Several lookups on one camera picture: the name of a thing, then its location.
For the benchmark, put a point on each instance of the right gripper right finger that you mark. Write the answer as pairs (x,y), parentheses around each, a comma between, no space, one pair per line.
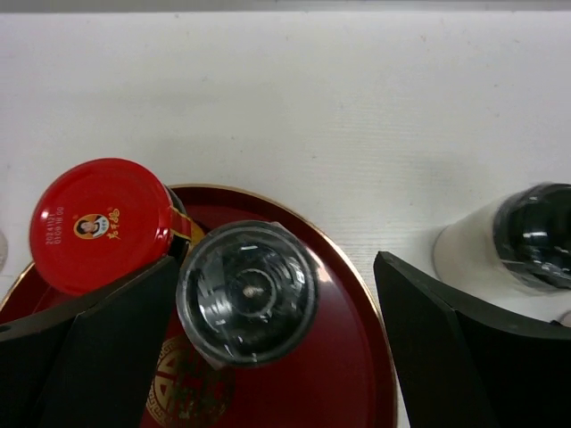
(463,362)

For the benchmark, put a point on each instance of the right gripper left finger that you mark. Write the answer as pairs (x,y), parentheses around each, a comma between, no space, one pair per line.
(88,362)

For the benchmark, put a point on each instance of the red lid chili sauce jar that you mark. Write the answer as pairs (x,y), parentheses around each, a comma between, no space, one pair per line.
(104,219)

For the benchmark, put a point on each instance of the clear lid white shaker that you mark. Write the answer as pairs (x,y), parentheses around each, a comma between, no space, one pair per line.
(247,294)

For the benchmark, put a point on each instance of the black knob white grinder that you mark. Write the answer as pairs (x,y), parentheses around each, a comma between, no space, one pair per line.
(515,250)

